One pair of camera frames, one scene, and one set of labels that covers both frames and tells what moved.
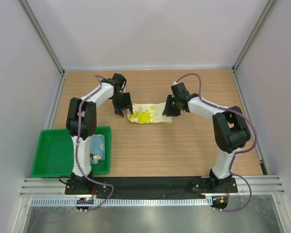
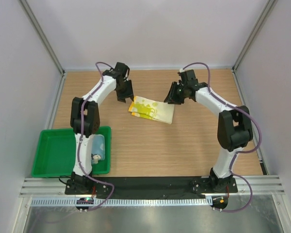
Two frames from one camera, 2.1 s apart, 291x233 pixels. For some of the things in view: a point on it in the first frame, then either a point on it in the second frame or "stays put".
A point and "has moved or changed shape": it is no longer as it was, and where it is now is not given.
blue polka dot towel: [97, 151] stays put
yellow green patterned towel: [148, 113] has moved or changed shape
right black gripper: [168, 110] to [171, 98]
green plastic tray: [54, 154] stays put
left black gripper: [119, 108] to [129, 94]
